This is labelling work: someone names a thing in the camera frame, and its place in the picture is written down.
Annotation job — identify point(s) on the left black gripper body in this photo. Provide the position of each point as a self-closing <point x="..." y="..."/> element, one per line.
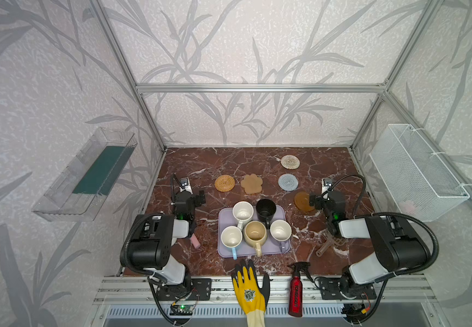
<point x="197" y="198"/>

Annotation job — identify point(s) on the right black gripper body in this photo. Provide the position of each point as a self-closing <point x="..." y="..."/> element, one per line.
<point x="315" y="202"/>

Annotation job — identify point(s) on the brown wooden round coaster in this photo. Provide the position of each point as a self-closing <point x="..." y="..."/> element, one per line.
<point x="301" y="201"/>

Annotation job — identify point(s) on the woven tan round coaster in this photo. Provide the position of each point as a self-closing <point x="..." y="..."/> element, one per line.
<point x="224" y="183"/>

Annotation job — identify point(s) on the grey round coaster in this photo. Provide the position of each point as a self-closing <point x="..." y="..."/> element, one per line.
<point x="288" y="182"/>

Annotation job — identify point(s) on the white speckled mug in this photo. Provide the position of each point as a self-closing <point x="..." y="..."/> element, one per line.
<point x="243" y="212"/>

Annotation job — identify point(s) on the cream woven round coaster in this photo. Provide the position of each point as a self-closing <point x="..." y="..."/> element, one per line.
<point x="290" y="162"/>

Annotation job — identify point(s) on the black mug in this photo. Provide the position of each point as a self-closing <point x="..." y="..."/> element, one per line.
<point x="266" y="209"/>

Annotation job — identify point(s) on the cork flower coaster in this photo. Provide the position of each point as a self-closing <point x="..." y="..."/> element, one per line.
<point x="252" y="184"/>

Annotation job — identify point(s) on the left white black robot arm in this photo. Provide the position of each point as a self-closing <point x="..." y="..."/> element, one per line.
<point x="147" y="247"/>

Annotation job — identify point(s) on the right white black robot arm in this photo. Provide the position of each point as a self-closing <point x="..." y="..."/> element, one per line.
<point x="402" y="244"/>

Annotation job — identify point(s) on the pink purple spatula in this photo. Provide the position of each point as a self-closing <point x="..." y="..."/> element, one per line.
<point x="194" y="241"/>

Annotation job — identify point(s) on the pink object in basket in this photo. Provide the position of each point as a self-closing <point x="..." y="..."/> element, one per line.
<point x="408" y="207"/>

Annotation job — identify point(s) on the beige yellow mug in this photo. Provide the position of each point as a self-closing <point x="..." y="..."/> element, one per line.
<point x="255" y="235"/>

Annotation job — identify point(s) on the red spray bottle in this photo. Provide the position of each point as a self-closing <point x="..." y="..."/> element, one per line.
<point x="295" y="308"/>

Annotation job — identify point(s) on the green circuit board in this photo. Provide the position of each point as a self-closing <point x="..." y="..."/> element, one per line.
<point x="181" y="310"/>

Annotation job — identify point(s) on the yellow black work glove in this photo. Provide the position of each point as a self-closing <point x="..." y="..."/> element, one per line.
<point x="252" y="298"/>

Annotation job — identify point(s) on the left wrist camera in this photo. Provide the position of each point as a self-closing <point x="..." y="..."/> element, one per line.
<point x="185" y="185"/>

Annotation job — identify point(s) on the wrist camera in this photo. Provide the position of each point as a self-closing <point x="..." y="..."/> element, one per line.
<point x="185" y="185"/>
<point x="327" y="183"/>

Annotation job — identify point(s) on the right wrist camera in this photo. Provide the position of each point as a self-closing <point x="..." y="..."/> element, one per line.
<point x="327" y="183"/>

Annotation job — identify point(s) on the white mug blue handle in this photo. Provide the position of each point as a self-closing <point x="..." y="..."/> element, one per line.
<point x="231" y="238"/>

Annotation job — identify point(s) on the white mug lavender handle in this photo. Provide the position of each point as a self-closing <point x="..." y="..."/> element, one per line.
<point x="281" y="231"/>

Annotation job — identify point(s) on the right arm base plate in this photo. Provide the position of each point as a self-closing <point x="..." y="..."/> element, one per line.
<point x="343" y="289"/>

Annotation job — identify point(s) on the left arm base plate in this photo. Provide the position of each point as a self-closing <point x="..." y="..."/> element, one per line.
<point x="195" y="289"/>

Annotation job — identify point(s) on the white wire mesh basket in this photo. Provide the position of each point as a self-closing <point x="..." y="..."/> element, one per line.
<point x="412" y="170"/>

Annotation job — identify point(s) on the clear plastic wall bin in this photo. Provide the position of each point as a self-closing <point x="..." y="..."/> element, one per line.
<point x="79" y="192"/>

